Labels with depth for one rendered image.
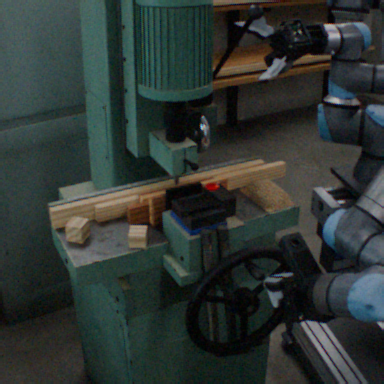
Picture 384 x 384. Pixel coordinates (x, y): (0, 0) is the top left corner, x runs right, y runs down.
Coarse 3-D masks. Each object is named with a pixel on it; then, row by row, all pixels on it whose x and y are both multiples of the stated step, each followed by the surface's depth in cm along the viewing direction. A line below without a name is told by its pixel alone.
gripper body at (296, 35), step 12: (288, 24) 128; (300, 24) 127; (312, 24) 128; (276, 36) 128; (288, 36) 124; (300, 36) 125; (312, 36) 129; (324, 36) 128; (276, 48) 130; (288, 48) 125; (300, 48) 126; (312, 48) 133; (324, 48) 131
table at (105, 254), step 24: (240, 192) 153; (240, 216) 142; (264, 216) 142; (288, 216) 147; (96, 240) 132; (120, 240) 132; (72, 264) 124; (96, 264) 125; (120, 264) 128; (144, 264) 131; (168, 264) 130; (240, 264) 132
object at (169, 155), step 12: (156, 132) 145; (156, 144) 143; (168, 144) 138; (180, 144) 138; (192, 144) 138; (156, 156) 145; (168, 156) 138; (180, 156) 137; (192, 156) 139; (168, 168) 140; (180, 168) 139
